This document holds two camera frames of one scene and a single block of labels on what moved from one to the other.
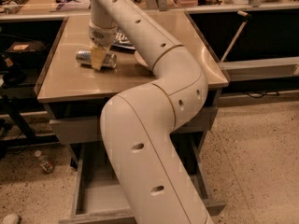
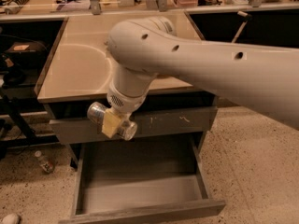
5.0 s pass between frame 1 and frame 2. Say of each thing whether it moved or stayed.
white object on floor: stayed
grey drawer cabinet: stayed
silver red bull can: moved
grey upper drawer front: stayed
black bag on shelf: stayed
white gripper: moved
